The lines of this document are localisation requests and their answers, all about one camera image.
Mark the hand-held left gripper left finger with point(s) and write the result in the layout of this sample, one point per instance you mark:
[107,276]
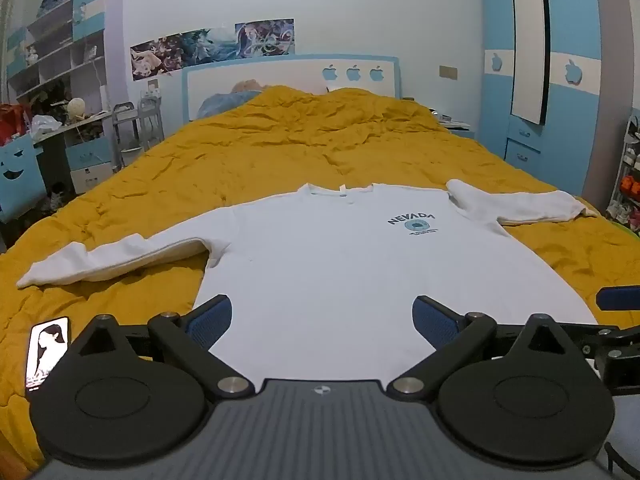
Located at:
[212,317]

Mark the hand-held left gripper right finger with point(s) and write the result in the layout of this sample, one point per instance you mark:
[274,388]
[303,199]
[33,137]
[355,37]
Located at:
[434,319]

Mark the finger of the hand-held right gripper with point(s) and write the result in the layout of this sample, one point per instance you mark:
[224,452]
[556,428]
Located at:
[620,355]
[620,299]

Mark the white long-sleeve sweatshirt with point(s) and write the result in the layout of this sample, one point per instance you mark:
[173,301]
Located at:
[350,270]

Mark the shoe rack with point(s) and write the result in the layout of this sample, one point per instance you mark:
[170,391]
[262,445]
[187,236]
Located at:
[627,180]

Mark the smartphone with white screen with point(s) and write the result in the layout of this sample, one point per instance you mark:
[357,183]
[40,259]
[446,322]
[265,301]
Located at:
[46,355]

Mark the mustard yellow blanket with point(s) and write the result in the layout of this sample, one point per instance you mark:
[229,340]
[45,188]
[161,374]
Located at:
[275,145]

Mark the blue nightstand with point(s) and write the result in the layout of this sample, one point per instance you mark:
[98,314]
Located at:
[452,125]

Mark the grey metal cart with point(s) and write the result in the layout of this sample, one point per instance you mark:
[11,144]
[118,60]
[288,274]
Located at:
[137,125]

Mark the blue pillow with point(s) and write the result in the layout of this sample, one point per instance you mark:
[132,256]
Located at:
[225,102]

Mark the blue and white wardrobe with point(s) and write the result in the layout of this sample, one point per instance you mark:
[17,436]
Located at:
[545,75]

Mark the blue cabinet with face cutout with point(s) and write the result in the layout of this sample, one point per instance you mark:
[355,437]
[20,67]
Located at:
[19,175]

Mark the round white ball lamp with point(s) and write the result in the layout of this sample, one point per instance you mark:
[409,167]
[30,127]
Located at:
[76,106]

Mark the white and blue headboard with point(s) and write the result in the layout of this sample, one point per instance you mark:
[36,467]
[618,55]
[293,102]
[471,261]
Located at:
[300,77]

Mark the white plastic bag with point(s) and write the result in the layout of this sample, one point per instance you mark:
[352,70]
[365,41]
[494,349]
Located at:
[45,124]

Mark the red bag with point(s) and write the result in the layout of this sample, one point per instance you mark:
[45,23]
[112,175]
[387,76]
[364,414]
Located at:
[11,122]

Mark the white and blue bookshelf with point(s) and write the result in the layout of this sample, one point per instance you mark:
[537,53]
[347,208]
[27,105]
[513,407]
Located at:
[55,55]

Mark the beige wall plate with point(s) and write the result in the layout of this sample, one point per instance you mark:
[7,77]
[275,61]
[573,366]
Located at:
[448,72]

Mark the anime wall poster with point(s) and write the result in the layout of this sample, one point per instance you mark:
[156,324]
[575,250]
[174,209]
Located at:
[265,37]
[180,52]

